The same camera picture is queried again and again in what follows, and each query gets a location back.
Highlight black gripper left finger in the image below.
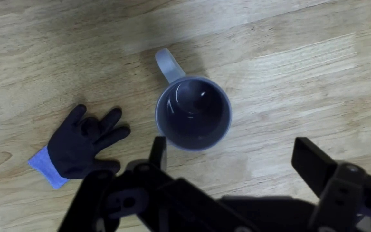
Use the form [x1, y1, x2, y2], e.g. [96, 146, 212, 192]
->
[150, 137, 167, 169]

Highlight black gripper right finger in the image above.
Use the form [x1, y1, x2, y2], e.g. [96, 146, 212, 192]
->
[292, 137, 337, 196]

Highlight white ceramic mug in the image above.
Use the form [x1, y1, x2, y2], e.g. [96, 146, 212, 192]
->
[155, 48, 232, 151]

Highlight black work glove blue cuff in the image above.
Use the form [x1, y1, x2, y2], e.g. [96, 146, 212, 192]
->
[29, 105, 130, 190]

